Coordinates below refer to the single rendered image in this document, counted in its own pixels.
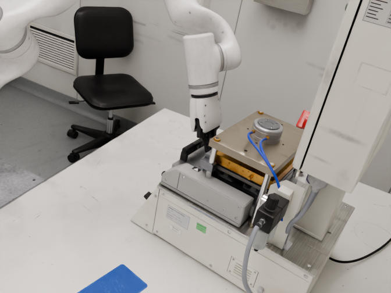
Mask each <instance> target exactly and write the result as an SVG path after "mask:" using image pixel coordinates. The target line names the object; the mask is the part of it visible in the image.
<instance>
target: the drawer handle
mask: <svg viewBox="0 0 391 293"><path fill-rule="evenodd" d="M203 146H204V140H202V138H199V139H197V140H195V141H194V142H192V143H191V144H188V145H187V146H185V147H184V148H182V151H181V154H180V160H182V161H184V162H186V161H187V159H188V155H190V154H191V153H193V152H195V151H196V150H198V149H200V148H201V147H203Z"/></svg>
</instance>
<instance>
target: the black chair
mask: <svg viewBox="0 0 391 293"><path fill-rule="evenodd" d="M74 33H75V40H76V51H77V53H78V54H79V56H81V57H82V58H84V59H96V64H95V75H88V76H79V77H77V78H76V79H75V80H74V82H73V88H74V89H75V90H76V91H77V92H78V94H79V95H80V96H81V97H82V98H83V99H84V101H69V104H79V102H86V103H87V104H88V105H89V106H90V107H91V108H93V109H96V110H109V116H108V117H107V121H106V130H105V131H101V130H96V129H93V128H88V127H83V126H78V125H76V124H72V125H71V128H72V129H69V130H68V132H67V136H69V137H72V138H74V139H76V138H77V136H78V132H77V131H79V132H81V133H83V134H86V135H88V136H90V137H93V138H95V139H94V140H92V141H90V142H88V143H86V144H84V145H82V146H80V147H78V148H76V149H74V150H72V153H70V155H68V156H67V159H68V161H69V162H71V163H73V162H75V160H78V159H80V155H79V153H82V152H85V151H89V150H92V149H95V148H99V147H102V146H103V145H105V144H107V143H108V142H110V141H112V140H113V139H115V138H116V137H118V136H120V135H121V134H117V133H116V132H117V130H118V129H119V128H120V124H119V123H120V120H119V119H115V121H114V118H113V110H116V109H126V108H136V107H142V106H148V105H155V102H153V96H152V94H151V93H150V92H149V91H148V90H147V89H146V88H145V87H143V86H142V85H141V84H140V83H139V82H138V81H137V80H136V79H135V78H133V77H132V76H131V75H128V74H123V73H118V74H104V60H105V58H123V57H126V56H128V55H129V54H130V53H131V52H132V50H133V47H134V38H133V18H132V16H131V13H130V12H129V11H128V10H127V9H125V8H121V7H108V6H82V7H80V8H78V10H76V13H75V14H74Z"/></svg>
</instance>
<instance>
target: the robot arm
mask: <svg viewBox="0 0 391 293"><path fill-rule="evenodd" d="M77 1H78V0H0V89H1V88H2V87H3V86H4V85H5V84H6V83H8V82H10V81H12V80H14V79H16V78H18V77H20V76H22V75H24V74H26V73H27V72H28V71H30V70H31V69H32V68H33V66H34V65H35V64H36V62H37V60H38V57H39V54H40V46H39V43H38V41H37V39H36V37H35V36H34V34H33V33H32V32H31V30H30V29H29V28H28V27H27V25H28V24H29V23H31V22H32V21H34V20H36V19H39V18H42V17H54V16H57V15H59V14H61V13H63V12H64V11H66V10H68V9H69V8H70V7H71V6H73V5H74V4H75V3H76V2H77ZM164 3H165V6H166V9H167V11H168V15H169V17H170V19H171V21H172V23H173V24H174V25H175V26H178V27H183V28H190V29H193V30H198V31H201V32H202V33H193V34H188V35H185V36H184V37H183V48H184V57H185V62H186V71H187V80H188V86H189V94H191V97H192V98H190V123H191V130H192V132H197V138H202V140H204V149H205V153H207V152H208V151H210V150H211V149H212V147H210V146H208V145H209V140H210V139H211V138H213V137H214V136H216V131H217V129H218V128H219V127H220V124H221V123H222V112H221V105H220V101H219V96H218V91H219V81H218V73H219V72H223V71H227V70H232V69H235V68H237V67H239V65H240V64H241V51H240V48H239V45H238V43H237V40H236V37H235V35H234V33H233V31H232V29H231V27H230V26H229V24H228V23H227V22H226V20H225V19H223V18H222V17H221V16H220V15H218V14H217V13H215V12H213V11H211V10H209V9H207V8H205V7H203V6H201V5H199V4H198V2H197V0H164ZM215 42H216V43H215Z"/></svg>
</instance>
